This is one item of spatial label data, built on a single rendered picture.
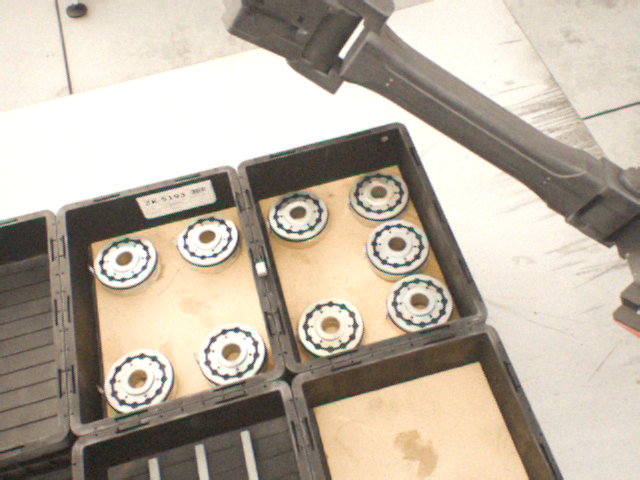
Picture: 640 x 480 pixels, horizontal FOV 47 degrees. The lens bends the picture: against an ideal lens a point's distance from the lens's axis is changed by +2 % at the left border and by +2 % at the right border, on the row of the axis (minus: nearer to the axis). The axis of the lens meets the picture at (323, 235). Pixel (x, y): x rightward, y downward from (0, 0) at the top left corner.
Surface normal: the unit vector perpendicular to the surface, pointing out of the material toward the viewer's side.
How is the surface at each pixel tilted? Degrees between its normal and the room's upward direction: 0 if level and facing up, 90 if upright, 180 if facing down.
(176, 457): 0
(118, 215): 90
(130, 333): 0
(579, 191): 73
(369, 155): 90
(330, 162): 90
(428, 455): 0
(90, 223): 90
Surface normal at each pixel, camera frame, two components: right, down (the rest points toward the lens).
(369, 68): -0.16, 0.64
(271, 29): 0.09, 0.75
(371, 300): -0.07, -0.54
